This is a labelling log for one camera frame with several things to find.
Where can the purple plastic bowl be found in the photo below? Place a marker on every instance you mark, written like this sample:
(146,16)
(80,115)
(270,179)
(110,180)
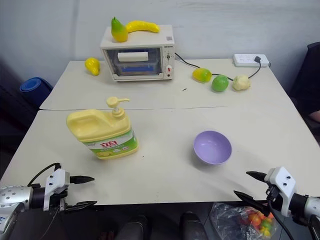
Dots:
(212,148)

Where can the yellow green toy mango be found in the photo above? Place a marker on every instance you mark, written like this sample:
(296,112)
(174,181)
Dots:
(201,75)

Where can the clear bag of toy fruit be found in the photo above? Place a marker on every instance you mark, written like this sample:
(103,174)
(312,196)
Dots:
(240,220)

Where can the blue rolled mat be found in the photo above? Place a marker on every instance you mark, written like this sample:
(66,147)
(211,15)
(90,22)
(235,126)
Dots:
(33,86)

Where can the yellow toy banana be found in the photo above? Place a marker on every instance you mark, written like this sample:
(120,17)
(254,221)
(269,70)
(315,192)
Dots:
(142,26)

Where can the green yellow toy pear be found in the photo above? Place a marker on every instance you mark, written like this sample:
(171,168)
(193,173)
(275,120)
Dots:
(118,31)

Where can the green toy lime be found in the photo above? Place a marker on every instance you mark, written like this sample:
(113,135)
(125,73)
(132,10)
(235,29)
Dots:
(220,83)

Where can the yellow detergent pump bottle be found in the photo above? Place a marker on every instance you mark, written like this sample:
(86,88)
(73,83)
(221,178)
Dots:
(107,135)

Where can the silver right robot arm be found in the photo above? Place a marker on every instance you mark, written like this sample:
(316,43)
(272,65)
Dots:
(303,206)

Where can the white power strip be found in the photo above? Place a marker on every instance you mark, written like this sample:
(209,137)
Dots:
(250,60)

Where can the white toaster oven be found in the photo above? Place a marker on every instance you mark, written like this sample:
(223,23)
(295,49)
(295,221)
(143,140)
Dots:
(140,55)

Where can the dark rounded shape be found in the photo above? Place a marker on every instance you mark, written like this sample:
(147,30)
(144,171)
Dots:
(192,226)

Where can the pale cream toy fruit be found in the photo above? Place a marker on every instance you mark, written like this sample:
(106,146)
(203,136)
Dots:
(241,82)

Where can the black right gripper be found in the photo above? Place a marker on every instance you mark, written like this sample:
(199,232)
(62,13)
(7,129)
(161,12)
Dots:
(271,193)

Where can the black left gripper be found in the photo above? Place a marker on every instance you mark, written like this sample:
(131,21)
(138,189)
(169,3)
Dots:
(60,198)

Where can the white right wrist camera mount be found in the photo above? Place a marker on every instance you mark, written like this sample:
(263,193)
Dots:
(282,187)

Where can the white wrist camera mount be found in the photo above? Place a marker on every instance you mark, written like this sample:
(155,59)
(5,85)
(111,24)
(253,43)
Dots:
(55,185)
(282,187)

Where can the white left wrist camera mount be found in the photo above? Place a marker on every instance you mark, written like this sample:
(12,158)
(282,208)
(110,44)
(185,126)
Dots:
(55,185)

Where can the dark seated person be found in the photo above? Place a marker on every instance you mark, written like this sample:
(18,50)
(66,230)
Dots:
(308,82)

